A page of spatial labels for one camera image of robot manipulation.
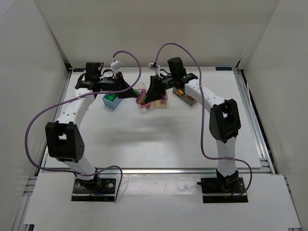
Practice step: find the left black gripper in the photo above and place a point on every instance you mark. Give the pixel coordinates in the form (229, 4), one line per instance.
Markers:
(119, 82)

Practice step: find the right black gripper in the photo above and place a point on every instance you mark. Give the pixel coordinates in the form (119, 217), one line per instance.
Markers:
(157, 83)

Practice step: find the small green lego brick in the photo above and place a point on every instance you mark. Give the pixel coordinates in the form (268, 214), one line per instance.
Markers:
(111, 97)

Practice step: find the blue plastic container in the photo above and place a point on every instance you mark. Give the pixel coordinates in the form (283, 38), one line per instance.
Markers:
(113, 105)

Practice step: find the smoky grey container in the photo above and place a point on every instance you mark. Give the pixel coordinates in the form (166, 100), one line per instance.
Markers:
(186, 98)

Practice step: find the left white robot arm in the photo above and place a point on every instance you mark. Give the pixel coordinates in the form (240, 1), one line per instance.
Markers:
(64, 140)

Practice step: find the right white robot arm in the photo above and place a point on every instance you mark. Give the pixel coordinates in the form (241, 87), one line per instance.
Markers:
(224, 119)

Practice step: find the clear plastic container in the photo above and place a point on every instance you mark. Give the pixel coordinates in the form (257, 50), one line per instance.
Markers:
(141, 88)

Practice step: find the orange transparent container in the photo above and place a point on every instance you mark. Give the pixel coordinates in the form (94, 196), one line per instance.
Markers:
(161, 104)

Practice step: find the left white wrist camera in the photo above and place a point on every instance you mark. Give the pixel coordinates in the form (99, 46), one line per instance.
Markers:
(116, 65)

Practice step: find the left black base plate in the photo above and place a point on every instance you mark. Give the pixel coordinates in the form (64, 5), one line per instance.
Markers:
(99, 189)

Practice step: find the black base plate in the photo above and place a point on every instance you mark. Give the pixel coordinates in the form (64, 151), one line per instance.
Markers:
(99, 189)
(213, 192)

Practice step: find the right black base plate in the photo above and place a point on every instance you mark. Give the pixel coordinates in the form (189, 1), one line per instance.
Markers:
(213, 192)

